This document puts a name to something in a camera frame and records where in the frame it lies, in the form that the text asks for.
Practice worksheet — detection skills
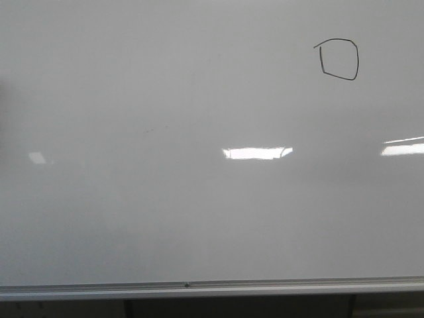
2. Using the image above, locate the white whiteboard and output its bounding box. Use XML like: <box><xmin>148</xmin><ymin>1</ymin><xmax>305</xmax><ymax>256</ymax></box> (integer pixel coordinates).
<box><xmin>1</xmin><ymin>1</ymin><xmax>423</xmax><ymax>301</ymax></box>

